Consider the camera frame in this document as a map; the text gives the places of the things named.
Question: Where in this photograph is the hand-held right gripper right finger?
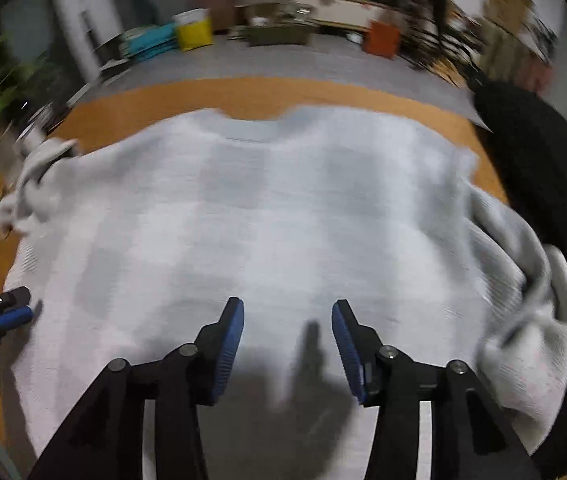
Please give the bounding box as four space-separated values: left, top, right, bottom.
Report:
332 299 544 480

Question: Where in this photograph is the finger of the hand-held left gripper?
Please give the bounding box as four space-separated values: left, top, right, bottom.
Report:
0 306 35 332
0 286 32 310

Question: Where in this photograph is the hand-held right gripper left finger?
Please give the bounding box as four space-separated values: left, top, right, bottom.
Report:
28 297 245 480

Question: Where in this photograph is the light grey knit sweater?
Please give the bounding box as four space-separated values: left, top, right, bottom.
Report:
0 105 567 480

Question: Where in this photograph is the black fluffy cloth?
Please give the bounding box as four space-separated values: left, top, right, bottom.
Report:
471 80 567 471

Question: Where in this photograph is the teal storage bag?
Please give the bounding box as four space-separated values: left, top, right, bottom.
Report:
126 42 180 60
120 24 179 51

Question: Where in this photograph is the orange paper bag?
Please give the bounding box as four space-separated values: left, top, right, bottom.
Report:
363 20 401 58

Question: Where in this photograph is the yellow shopping bag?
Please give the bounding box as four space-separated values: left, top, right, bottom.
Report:
173 8 213 52

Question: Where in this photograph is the olive green crate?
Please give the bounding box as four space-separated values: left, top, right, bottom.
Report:
247 24 311 47

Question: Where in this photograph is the dusty pink suitcase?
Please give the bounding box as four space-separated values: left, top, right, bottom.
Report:
516 50 557 96

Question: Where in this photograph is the olive suitcase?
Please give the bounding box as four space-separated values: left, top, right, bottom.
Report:
478 25 519 76

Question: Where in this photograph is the white low cabinet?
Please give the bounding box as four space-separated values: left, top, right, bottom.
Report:
291 0 394 31

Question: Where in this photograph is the pink ribbed suitcase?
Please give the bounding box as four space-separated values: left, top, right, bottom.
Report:
190 0 236 31

